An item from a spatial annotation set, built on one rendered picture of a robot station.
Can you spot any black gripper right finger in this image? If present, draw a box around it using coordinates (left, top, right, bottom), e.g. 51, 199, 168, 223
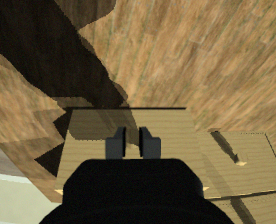
139, 127, 161, 159

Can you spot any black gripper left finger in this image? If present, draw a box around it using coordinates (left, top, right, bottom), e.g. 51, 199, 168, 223
105, 127, 126, 159

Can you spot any tan wooden chest of drawers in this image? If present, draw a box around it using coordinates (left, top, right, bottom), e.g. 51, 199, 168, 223
196, 130, 276, 206

